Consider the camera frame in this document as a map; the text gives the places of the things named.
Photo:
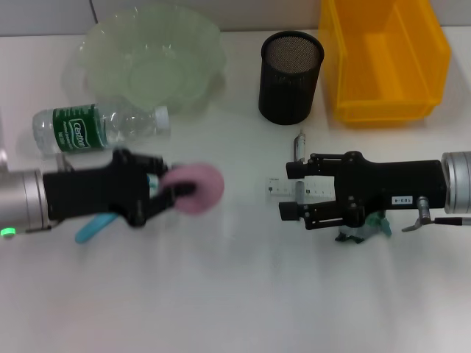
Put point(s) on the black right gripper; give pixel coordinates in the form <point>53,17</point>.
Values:
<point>386,184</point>

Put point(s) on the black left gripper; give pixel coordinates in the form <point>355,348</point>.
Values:
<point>92,191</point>

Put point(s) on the silver white pen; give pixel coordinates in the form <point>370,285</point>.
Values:
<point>300,147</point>

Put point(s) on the pink peach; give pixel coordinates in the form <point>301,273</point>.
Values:
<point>208,187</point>

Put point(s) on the green plastic wrapper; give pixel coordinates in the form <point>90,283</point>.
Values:
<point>362,231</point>

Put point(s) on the blue teal scissors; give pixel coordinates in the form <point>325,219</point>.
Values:
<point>92,229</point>

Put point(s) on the clear green-label water bottle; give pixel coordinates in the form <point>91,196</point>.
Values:
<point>77,128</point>

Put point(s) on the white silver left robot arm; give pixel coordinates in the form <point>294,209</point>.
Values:
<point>22,200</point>

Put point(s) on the clear plastic ruler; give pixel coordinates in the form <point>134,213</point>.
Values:
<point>283,189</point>

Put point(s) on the black mesh pen holder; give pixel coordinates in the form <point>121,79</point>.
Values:
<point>289,92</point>

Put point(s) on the green glass fruit plate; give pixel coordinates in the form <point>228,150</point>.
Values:
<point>154,62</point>

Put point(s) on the yellow plastic bin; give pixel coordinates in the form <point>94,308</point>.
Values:
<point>382,73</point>

